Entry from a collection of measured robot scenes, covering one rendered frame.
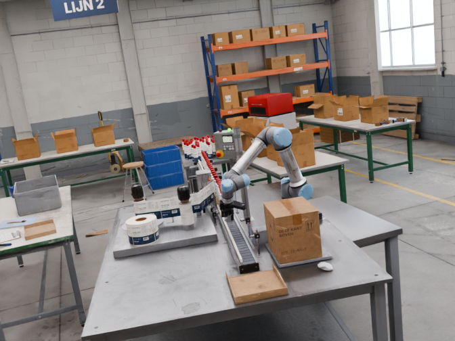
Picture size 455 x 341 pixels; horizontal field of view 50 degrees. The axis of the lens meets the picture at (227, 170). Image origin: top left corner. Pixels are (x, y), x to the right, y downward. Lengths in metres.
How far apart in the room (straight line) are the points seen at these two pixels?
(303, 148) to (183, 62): 6.37
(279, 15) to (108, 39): 3.92
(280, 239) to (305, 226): 0.15
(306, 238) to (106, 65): 8.54
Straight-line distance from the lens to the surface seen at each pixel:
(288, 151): 3.13
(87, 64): 10.71
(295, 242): 2.67
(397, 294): 3.35
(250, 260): 2.70
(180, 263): 2.94
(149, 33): 10.89
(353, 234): 3.09
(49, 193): 4.84
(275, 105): 8.82
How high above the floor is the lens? 1.97
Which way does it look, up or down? 13 degrees down
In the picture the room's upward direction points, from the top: 8 degrees counter-clockwise
